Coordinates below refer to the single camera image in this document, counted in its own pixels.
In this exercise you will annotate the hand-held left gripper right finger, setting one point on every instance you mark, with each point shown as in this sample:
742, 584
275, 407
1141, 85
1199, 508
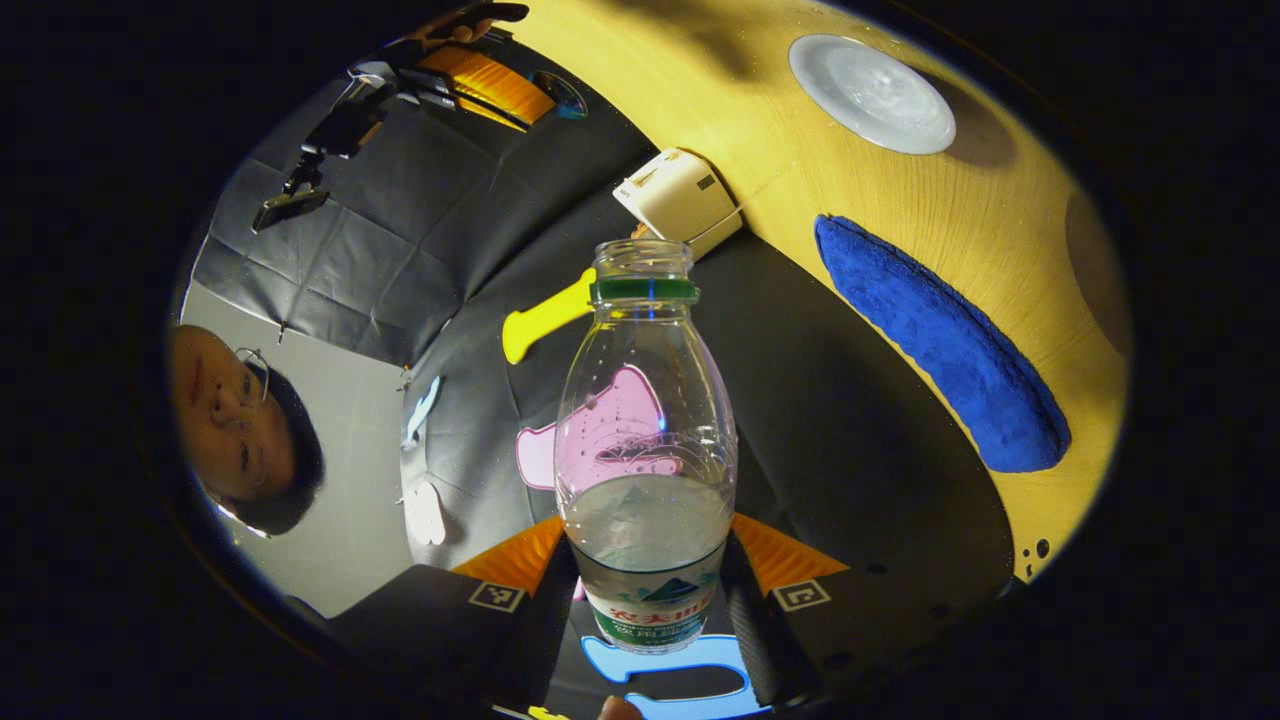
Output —
745, 620

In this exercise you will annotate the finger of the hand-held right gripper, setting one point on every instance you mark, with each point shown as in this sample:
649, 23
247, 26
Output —
450, 102
485, 80

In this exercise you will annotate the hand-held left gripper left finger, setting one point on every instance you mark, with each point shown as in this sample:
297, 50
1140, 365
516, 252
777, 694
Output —
560, 620

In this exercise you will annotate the clear plastic water bottle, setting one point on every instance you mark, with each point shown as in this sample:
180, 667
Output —
645, 520

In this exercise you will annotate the round brown coaster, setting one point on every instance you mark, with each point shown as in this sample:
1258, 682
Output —
1100, 265

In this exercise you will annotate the black backdrop cloth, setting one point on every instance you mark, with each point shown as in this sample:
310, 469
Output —
830, 420

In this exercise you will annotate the white toaster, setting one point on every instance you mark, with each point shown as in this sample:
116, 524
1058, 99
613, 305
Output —
675, 200

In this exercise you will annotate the person's head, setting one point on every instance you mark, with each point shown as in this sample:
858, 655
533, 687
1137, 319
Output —
225, 420

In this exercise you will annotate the blue folded towel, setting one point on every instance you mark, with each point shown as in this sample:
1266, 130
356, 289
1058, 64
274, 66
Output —
950, 350

